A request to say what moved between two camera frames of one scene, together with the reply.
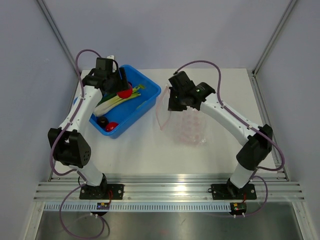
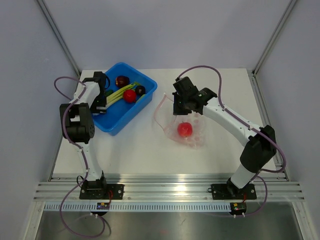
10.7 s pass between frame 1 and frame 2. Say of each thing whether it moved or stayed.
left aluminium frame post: stayed
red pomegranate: moved
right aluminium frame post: stayed
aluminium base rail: stayed
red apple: moved
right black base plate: stayed
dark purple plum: moved
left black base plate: stayed
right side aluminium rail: stayed
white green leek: moved
